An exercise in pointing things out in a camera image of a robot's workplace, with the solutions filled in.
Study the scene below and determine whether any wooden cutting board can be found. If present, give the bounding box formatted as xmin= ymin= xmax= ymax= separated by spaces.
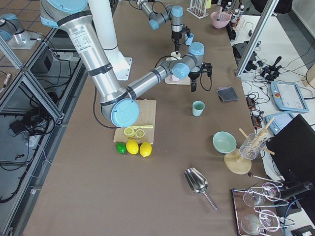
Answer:
xmin=113 ymin=100 xmax=157 ymax=145

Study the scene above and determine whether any black monitor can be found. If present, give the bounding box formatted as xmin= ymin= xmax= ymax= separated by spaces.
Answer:
xmin=267 ymin=115 xmax=315 ymax=183

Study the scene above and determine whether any white wire rack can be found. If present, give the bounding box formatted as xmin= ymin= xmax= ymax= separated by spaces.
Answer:
xmin=186 ymin=0 xmax=209 ymax=19

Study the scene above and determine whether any cream rabbit serving tray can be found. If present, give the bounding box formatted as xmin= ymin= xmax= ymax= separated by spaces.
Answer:
xmin=164 ymin=57 xmax=191 ymax=86

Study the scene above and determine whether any light blue plastic cup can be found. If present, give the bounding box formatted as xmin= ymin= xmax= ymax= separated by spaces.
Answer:
xmin=185 ymin=33 xmax=194 ymax=46

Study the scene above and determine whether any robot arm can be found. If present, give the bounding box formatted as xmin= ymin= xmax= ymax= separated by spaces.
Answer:
xmin=40 ymin=0 xmax=204 ymax=127
xmin=128 ymin=0 xmax=191 ymax=55

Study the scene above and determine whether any cream white plastic cup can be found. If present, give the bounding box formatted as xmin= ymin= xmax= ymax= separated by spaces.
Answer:
xmin=171 ymin=52 xmax=181 ymax=59

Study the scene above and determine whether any lemon half lower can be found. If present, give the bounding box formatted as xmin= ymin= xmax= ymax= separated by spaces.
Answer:
xmin=124 ymin=127 xmax=135 ymax=138

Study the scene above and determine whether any green plastic cup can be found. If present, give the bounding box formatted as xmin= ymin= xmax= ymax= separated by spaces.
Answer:
xmin=192 ymin=101 xmax=205 ymax=117

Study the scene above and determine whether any lemon half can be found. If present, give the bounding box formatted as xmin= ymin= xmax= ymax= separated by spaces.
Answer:
xmin=135 ymin=129 xmax=145 ymax=139
xmin=124 ymin=127 xmax=135 ymax=138

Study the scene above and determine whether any clear textured glass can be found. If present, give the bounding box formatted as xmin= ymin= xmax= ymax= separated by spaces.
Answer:
xmin=239 ymin=133 xmax=266 ymax=160

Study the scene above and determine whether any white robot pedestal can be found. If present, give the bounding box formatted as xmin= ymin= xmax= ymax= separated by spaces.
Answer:
xmin=88 ymin=0 xmax=132 ymax=81

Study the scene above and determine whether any lemon half upper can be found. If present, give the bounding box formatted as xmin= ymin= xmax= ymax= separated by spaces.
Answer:
xmin=135 ymin=129 xmax=145 ymax=139

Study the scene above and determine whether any wine glass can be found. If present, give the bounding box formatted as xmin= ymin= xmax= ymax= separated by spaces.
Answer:
xmin=241 ymin=210 xmax=280 ymax=236
xmin=243 ymin=182 xmax=281 ymax=207

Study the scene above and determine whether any wooden cup stand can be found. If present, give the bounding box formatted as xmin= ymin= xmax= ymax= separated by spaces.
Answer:
xmin=224 ymin=118 xmax=275 ymax=175

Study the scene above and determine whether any aluminium frame post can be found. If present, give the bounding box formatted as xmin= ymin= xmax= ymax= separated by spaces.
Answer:
xmin=235 ymin=0 xmax=279 ymax=79

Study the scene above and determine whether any blue teach pendant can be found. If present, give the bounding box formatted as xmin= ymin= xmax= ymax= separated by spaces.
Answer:
xmin=265 ymin=111 xmax=295 ymax=135
xmin=270 ymin=81 xmax=309 ymax=113

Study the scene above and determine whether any grey folded cloth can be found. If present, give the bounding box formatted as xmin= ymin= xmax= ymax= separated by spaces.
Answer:
xmin=216 ymin=87 xmax=239 ymax=102

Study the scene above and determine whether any green lime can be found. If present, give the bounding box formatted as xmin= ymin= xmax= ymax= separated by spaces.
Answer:
xmin=116 ymin=143 xmax=127 ymax=154

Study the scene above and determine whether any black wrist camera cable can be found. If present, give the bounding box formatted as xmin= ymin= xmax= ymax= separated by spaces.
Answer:
xmin=93 ymin=55 xmax=214 ymax=128

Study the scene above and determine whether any whole yellow lemon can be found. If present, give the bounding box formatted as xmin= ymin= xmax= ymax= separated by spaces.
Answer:
xmin=140 ymin=142 xmax=152 ymax=157
xmin=126 ymin=140 xmax=139 ymax=155

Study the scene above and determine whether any black mirror tray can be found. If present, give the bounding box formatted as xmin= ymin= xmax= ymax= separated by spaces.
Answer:
xmin=231 ymin=189 xmax=295 ymax=236

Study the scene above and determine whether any pink bowl with ice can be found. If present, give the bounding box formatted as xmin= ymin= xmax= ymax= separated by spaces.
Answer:
xmin=210 ymin=11 xmax=231 ymax=29

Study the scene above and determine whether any green plastic bowl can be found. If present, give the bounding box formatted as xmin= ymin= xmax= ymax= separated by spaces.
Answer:
xmin=213 ymin=131 xmax=237 ymax=154

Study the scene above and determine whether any yellow plastic knife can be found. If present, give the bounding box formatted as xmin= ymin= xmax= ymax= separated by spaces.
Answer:
xmin=130 ymin=125 xmax=154 ymax=129

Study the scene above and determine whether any pink plastic cup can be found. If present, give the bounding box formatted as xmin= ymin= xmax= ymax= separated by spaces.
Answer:
xmin=171 ymin=75 xmax=179 ymax=82

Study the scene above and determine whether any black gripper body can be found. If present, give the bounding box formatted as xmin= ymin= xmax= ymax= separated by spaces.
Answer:
xmin=171 ymin=26 xmax=190 ymax=46
xmin=188 ymin=62 xmax=213 ymax=82

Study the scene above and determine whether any metal ice scoop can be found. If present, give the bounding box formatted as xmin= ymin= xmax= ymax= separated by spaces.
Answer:
xmin=184 ymin=167 xmax=218 ymax=211

